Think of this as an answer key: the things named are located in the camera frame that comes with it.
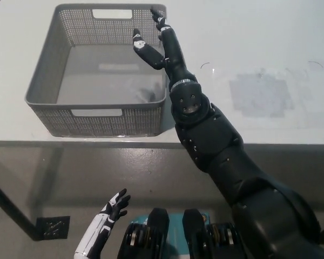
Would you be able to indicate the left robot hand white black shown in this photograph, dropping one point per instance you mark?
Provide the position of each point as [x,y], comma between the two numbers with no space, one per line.
[97,229]

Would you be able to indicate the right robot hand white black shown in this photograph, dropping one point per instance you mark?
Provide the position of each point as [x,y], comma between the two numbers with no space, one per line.
[175,59]

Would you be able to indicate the black table foot plate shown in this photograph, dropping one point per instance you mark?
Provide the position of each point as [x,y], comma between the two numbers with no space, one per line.
[54,228]

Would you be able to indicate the black table leg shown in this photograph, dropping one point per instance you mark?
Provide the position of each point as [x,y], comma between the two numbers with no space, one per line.
[13,209]

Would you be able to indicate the grey perforated plastic basket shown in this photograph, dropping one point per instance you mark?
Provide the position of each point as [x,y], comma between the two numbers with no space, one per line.
[46,78]

